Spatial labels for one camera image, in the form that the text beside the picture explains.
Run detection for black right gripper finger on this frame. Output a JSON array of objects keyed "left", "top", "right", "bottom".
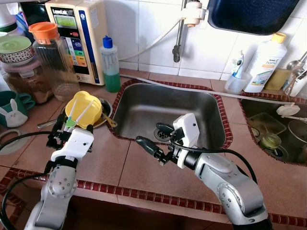
[
  {"left": 156, "top": 123, "right": 176, "bottom": 138},
  {"left": 135, "top": 136, "right": 166, "bottom": 160}
]

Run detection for metal fork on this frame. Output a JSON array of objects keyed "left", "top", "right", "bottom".
[{"left": 37, "top": 119, "right": 60, "bottom": 129}]

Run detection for yellow plastic bear bowl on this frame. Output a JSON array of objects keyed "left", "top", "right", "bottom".
[{"left": 65, "top": 91, "right": 103, "bottom": 129}]

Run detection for shallow steel plate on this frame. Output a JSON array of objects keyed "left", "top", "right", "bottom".
[{"left": 60, "top": 97, "right": 114, "bottom": 130}]

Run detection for maroon kitchen counter cabinet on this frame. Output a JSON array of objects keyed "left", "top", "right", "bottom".
[{"left": 0, "top": 184, "right": 307, "bottom": 230}]

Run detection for stainless steel sink basin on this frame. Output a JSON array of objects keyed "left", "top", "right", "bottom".
[
  {"left": 113, "top": 83, "right": 227, "bottom": 149},
  {"left": 240, "top": 98, "right": 307, "bottom": 166}
]

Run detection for steel pot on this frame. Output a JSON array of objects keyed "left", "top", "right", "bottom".
[{"left": 288, "top": 120, "right": 307, "bottom": 151}]

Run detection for grey round lid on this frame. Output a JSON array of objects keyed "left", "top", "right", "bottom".
[{"left": 0, "top": 128, "right": 30, "bottom": 155}]

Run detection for green cup with white bunny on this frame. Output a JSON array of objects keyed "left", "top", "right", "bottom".
[{"left": 0, "top": 91, "right": 35, "bottom": 127}]

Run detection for glass jar with brown contents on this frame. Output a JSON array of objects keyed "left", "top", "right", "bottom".
[{"left": 2, "top": 57, "right": 53, "bottom": 104}]

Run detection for clear utensil holder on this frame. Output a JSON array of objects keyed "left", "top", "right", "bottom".
[{"left": 293, "top": 72, "right": 307, "bottom": 99}]

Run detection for white sink strainer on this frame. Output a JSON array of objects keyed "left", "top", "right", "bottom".
[{"left": 276, "top": 103, "right": 307, "bottom": 121}]

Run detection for clear pitcher with orange lid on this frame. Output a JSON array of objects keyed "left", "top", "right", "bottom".
[{"left": 29, "top": 22, "right": 80, "bottom": 101}]

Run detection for green dish soap bottle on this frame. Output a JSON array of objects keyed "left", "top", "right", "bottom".
[{"left": 100, "top": 36, "right": 121, "bottom": 93}]

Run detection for small drinking glass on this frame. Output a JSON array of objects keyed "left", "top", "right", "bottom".
[{"left": 261, "top": 133, "right": 282, "bottom": 150}]

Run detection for long steel ladle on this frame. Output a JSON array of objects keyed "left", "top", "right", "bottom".
[{"left": 286, "top": 53, "right": 307, "bottom": 94}]

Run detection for clear square container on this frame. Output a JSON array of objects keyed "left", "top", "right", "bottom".
[{"left": 246, "top": 113, "right": 287, "bottom": 139}]

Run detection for clear plastic cup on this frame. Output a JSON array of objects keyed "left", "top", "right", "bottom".
[{"left": 224, "top": 71, "right": 252, "bottom": 94}]

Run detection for patterned bowl with green lid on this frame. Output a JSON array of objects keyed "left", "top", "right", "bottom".
[{"left": 0, "top": 35, "right": 34, "bottom": 65}]

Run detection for chrome faucet with white fitting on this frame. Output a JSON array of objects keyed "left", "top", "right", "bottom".
[{"left": 173, "top": 0, "right": 208, "bottom": 63}]

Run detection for cream water ionizer machine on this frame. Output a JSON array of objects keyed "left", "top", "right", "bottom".
[{"left": 46, "top": 0, "right": 108, "bottom": 86}]

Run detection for white blue tube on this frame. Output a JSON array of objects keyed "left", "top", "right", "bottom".
[{"left": 231, "top": 50, "right": 245, "bottom": 80}]

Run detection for white detergent bottle yellow cap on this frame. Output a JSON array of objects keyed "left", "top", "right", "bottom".
[{"left": 244, "top": 33, "right": 288, "bottom": 93}]

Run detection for black appliance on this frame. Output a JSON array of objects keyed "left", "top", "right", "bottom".
[{"left": 19, "top": 0, "right": 48, "bottom": 24}]

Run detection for white appliance with green band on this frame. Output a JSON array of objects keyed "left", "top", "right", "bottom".
[{"left": 0, "top": 0, "right": 22, "bottom": 34}]

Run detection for dark blue plastic tray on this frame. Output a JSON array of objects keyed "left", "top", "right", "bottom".
[{"left": 207, "top": 0, "right": 300, "bottom": 35}]

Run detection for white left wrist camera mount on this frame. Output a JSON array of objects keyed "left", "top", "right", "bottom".
[{"left": 51, "top": 127, "right": 95, "bottom": 163}]

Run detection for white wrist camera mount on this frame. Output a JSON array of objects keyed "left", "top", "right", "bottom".
[
  {"left": 51, "top": 127, "right": 95, "bottom": 163},
  {"left": 173, "top": 113, "right": 200, "bottom": 169}
]

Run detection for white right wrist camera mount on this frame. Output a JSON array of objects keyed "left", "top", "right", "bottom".
[{"left": 173, "top": 113, "right": 200, "bottom": 169}]

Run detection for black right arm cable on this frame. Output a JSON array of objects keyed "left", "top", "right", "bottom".
[{"left": 163, "top": 137, "right": 260, "bottom": 185}]

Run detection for white water hose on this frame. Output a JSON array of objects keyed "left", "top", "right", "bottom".
[{"left": 120, "top": 19, "right": 185, "bottom": 62}]

